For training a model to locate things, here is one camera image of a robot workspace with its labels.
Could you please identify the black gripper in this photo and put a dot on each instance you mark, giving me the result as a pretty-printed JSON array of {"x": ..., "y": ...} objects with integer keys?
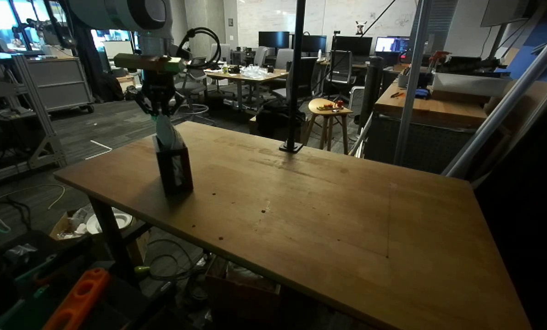
[{"x": 157, "y": 89}]

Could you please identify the black perforated plastic box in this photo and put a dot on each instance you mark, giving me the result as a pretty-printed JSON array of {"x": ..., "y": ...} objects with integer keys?
[{"x": 175, "y": 171}]

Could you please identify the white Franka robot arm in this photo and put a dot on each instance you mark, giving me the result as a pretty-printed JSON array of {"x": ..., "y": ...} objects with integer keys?
[{"x": 114, "y": 12}]

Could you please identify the black mesh office chair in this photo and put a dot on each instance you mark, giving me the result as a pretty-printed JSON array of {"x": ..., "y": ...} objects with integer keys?
[{"x": 193, "y": 89}]

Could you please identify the wooden office table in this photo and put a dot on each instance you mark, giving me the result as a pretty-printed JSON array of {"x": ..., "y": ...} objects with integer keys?
[{"x": 247, "y": 76}]

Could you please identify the grey drawer cabinet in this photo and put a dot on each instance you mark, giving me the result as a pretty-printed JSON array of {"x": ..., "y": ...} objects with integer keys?
[{"x": 59, "y": 83}]

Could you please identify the black storage case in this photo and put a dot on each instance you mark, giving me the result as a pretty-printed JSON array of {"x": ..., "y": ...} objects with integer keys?
[{"x": 274, "y": 122}]

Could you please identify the white round bowl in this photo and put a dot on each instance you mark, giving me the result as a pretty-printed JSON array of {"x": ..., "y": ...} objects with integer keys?
[{"x": 118, "y": 221}]

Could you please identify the dark computer monitor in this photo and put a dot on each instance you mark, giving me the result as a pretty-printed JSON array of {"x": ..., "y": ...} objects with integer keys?
[
  {"x": 274, "y": 39},
  {"x": 351, "y": 46},
  {"x": 315, "y": 45}
]

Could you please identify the grey metal shelf rack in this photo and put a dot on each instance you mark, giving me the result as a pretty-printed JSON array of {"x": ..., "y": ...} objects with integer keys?
[{"x": 23, "y": 122}]

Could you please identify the black vertical pole stand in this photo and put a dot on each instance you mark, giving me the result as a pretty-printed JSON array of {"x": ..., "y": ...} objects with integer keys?
[{"x": 296, "y": 74}]

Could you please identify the small red objects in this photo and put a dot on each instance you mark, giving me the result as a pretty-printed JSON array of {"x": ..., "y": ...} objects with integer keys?
[{"x": 326, "y": 105}]

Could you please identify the round wooden stool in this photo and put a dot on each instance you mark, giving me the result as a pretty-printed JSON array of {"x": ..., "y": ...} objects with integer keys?
[{"x": 327, "y": 116}]

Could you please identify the grey high back chair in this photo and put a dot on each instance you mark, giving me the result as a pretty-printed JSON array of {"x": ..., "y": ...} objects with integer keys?
[{"x": 340, "y": 67}]

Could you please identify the lit computer monitor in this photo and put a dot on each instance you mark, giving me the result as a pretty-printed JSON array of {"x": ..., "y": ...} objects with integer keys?
[{"x": 393, "y": 45}]

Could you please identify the wooden top workbench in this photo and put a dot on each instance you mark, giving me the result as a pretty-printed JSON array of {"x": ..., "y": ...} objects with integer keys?
[{"x": 430, "y": 116}]

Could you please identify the slanted silver metal pole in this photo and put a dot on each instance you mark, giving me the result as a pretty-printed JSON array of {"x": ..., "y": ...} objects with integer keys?
[{"x": 505, "y": 101}]

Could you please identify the upright silver metal post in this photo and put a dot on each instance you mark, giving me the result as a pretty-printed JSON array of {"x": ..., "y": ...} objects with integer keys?
[{"x": 410, "y": 79}]

